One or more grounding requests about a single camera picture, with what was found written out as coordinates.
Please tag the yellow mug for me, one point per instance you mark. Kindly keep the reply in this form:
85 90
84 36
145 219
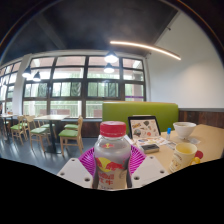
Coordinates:
180 158

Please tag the group of pendant lamps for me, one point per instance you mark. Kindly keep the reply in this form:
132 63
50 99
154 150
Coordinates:
111 58

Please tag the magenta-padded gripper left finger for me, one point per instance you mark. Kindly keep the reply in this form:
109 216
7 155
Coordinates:
75 171

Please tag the flat round red coaster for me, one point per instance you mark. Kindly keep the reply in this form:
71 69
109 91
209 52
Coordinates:
199 154

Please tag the clear red-capped drink bottle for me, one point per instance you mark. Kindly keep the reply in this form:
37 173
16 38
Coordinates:
111 160

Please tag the wooden dining table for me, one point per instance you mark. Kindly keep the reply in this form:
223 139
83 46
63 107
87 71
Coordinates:
51 117

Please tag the sticker-covered black tablet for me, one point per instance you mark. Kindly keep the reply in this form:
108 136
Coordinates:
144 127

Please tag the green upholstered bench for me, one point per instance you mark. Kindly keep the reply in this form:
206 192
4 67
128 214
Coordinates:
140 109

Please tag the long curved linear light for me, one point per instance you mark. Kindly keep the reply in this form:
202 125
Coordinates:
146 47

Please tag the small blue-capped bottle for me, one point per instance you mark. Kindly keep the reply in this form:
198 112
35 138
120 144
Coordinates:
168 134

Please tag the black-framed window wall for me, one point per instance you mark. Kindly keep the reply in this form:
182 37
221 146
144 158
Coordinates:
73 88

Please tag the group of green-seated wooden chairs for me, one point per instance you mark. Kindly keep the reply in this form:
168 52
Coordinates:
68 133

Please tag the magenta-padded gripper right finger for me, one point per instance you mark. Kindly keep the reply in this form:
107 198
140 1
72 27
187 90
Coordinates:
148 170

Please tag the dark phone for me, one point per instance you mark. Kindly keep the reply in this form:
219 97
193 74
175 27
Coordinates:
150 148

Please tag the white bowl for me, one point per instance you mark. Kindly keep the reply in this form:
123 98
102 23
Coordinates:
184 130

